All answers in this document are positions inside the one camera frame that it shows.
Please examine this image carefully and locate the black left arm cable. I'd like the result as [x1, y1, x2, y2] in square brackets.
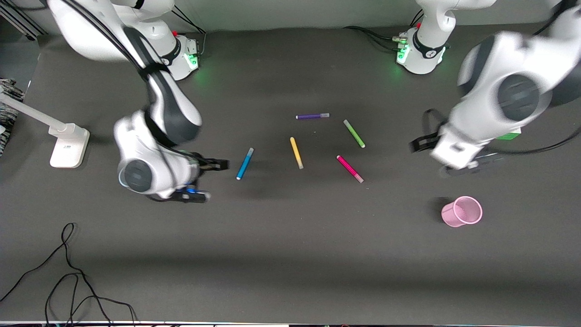
[421, 108, 581, 156]

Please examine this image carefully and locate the aluminium frame rail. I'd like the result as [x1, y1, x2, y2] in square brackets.
[0, 4, 47, 41]

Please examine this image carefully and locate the black base cable bundle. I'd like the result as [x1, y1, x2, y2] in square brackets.
[343, 9, 425, 51]
[170, 5, 207, 56]

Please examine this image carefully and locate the patterned grey cloth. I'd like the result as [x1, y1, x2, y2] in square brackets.
[0, 78, 25, 158]

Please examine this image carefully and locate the yellow marker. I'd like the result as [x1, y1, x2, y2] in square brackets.
[290, 136, 304, 170]

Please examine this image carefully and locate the pink marker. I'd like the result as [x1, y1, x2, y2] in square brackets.
[336, 155, 364, 184]

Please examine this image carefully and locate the pink plastic cup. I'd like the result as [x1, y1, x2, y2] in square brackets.
[441, 196, 483, 228]

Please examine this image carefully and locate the green marker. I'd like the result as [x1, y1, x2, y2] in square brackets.
[343, 119, 366, 149]

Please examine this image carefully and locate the blue marker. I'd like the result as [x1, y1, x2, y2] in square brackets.
[236, 147, 255, 181]

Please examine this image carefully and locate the black loose cable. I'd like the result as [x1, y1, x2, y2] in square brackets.
[44, 272, 138, 327]
[0, 222, 87, 303]

